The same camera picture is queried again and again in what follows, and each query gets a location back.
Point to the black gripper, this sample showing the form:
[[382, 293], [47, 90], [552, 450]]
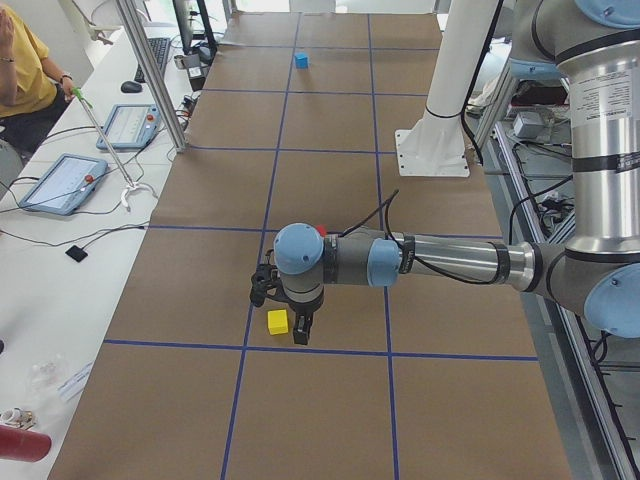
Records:
[[303, 313]]

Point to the yellow wooden block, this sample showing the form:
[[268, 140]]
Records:
[[277, 322]]

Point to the blue wooden block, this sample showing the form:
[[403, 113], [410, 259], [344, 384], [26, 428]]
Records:
[[301, 60]]

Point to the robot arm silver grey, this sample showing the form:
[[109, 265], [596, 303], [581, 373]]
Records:
[[595, 274]]

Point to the small black square pad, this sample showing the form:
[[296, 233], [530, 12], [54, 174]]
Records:
[[76, 253]]

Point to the blue teach pendant tablet far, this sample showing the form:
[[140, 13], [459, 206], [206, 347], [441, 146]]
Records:
[[132, 126]]

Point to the blue teach pendant tablet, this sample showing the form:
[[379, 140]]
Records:
[[132, 126], [65, 186]]

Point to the blue teach pendant tablet near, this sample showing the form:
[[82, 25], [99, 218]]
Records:
[[65, 186]]

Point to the black computer mouse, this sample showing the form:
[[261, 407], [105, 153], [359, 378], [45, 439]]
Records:
[[131, 87]]

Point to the grey power adapter box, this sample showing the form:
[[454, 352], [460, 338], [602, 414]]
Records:
[[528, 125]]

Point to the red cylinder bottle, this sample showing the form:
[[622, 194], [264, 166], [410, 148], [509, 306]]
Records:
[[23, 445]]

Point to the black keyboard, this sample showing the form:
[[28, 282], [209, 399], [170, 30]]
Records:
[[160, 48]]

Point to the reacher grabber stick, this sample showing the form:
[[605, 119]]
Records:
[[131, 185]]

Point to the person in yellow shirt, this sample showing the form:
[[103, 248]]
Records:
[[35, 91]]

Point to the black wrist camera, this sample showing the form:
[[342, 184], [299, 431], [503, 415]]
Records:
[[265, 284]]

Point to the white camera mast pillar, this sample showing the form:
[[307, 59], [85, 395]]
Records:
[[435, 146]]

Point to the aluminium frame post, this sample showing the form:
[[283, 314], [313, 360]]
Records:
[[154, 78]]

